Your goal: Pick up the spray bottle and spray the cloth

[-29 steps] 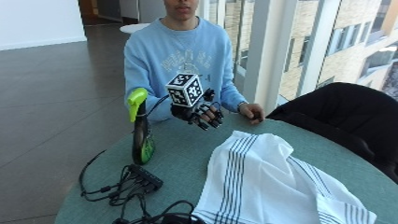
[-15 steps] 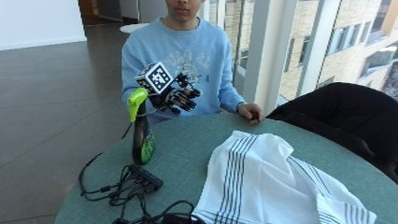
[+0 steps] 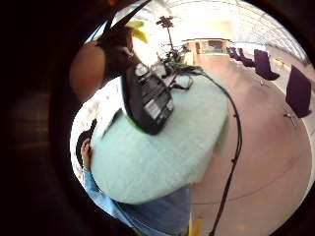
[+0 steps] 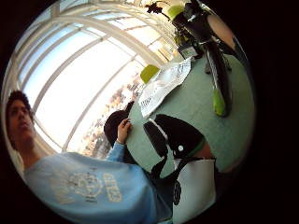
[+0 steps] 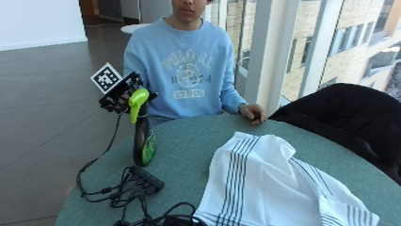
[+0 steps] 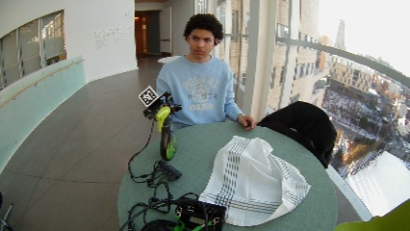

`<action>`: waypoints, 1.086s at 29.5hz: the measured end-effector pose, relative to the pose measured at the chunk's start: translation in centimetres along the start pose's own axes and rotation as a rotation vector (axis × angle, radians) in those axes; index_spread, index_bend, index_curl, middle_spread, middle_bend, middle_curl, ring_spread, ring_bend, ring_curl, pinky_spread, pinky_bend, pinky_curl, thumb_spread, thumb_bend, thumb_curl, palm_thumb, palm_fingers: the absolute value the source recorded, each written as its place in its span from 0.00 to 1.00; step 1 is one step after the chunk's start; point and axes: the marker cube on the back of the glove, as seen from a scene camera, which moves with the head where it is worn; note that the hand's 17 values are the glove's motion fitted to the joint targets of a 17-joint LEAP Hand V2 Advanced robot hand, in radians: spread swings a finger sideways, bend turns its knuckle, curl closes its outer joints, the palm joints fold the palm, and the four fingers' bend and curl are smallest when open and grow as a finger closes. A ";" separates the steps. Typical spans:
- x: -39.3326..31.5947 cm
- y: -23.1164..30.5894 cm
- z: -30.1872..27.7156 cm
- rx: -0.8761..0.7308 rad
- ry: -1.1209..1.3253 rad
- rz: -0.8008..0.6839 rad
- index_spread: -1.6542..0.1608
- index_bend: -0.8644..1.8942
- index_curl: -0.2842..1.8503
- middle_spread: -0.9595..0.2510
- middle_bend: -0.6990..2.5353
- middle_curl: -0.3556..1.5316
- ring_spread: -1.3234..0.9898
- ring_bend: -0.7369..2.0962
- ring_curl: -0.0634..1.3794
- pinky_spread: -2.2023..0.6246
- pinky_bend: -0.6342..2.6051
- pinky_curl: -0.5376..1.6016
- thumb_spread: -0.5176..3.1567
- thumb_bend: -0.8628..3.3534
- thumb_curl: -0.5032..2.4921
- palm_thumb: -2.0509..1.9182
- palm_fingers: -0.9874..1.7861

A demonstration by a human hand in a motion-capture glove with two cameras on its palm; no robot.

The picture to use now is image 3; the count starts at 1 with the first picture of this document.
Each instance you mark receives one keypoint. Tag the black object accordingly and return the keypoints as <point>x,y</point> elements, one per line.
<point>82,139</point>

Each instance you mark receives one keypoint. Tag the the person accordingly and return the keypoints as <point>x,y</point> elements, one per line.
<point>105,108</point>

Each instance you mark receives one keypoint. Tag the black electronic device with labels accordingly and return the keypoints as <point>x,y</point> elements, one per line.
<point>147,98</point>

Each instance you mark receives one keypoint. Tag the yellow strip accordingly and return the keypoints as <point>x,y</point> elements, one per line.
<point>194,226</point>

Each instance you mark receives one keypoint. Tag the yellow object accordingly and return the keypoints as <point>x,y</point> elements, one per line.
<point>139,30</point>

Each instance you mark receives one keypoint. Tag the tall potted plant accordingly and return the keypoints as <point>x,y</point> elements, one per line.
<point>169,36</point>

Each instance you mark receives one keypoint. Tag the purple chair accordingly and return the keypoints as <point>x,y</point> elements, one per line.
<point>232,53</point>
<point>245,59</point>
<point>264,67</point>
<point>298,91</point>

